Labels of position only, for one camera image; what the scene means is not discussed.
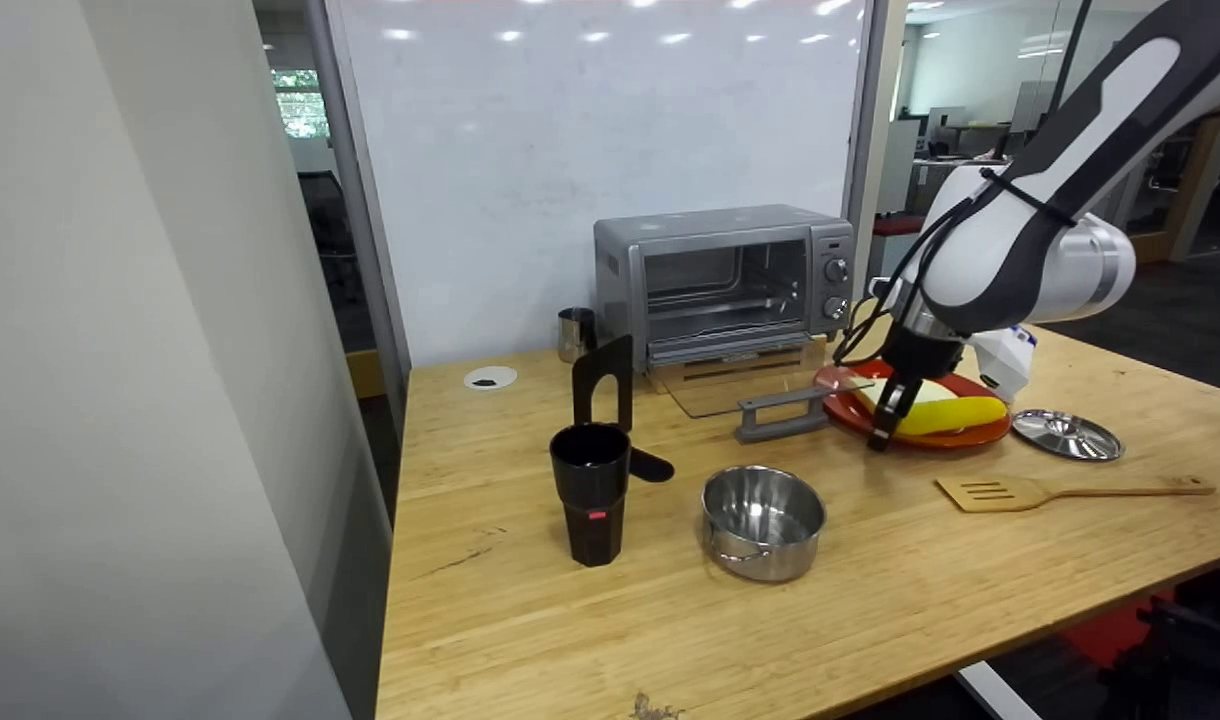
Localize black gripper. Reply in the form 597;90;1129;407
867;326;963;453

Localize red plate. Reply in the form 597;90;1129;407
816;361;1009;450

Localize silver steel pot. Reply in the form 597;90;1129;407
698;465;826;584

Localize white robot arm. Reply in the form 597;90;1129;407
867;0;1220;453

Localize silver pot lid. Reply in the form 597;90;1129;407
1010;407;1124;465

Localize white butter block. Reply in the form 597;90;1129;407
924;373;993;400

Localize yellow toy corn cob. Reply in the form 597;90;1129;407
896;386;1009;441

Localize wooden slotted spatula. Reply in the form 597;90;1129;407
935;478;1211;513

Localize silver toaster oven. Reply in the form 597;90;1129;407
591;206;851;373

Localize black metal bookend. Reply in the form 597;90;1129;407
572;335;675;485

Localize black plastic cup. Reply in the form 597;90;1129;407
546;424;627;565

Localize small silver cup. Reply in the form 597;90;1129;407
560;310;597;365

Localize white table grommet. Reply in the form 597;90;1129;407
464;365;515;393

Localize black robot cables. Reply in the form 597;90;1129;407
826;164;1080;373

